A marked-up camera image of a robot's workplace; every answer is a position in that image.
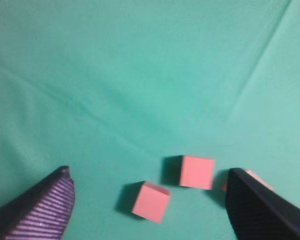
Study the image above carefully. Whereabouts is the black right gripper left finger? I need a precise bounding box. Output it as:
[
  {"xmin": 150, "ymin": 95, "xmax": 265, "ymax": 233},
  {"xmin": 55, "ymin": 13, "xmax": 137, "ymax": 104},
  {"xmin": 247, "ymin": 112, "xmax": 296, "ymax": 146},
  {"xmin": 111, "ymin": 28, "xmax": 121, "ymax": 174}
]
[{"xmin": 0, "ymin": 166, "xmax": 76, "ymax": 240}]

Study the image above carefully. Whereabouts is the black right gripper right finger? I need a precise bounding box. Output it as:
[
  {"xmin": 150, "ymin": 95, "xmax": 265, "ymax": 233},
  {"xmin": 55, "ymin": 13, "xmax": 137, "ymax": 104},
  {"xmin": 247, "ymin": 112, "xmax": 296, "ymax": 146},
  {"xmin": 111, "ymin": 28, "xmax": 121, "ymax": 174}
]
[{"xmin": 225, "ymin": 168, "xmax": 300, "ymax": 240}]

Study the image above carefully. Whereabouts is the pink cube column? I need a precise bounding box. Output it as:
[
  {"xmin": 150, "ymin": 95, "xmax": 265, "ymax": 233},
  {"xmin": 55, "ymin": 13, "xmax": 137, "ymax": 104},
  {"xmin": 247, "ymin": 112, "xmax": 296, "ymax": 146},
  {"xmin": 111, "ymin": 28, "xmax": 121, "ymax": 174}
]
[
  {"xmin": 160, "ymin": 155, "xmax": 215, "ymax": 190},
  {"xmin": 116, "ymin": 180, "xmax": 171, "ymax": 224},
  {"xmin": 221, "ymin": 169, "xmax": 274, "ymax": 192}
]

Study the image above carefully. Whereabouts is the green cloth backdrop and cover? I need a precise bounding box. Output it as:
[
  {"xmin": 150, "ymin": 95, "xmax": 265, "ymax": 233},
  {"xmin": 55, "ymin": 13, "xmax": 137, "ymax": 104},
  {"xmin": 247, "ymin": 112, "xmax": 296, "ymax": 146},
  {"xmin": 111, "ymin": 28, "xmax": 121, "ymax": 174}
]
[{"xmin": 0, "ymin": 0, "xmax": 300, "ymax": 240}]

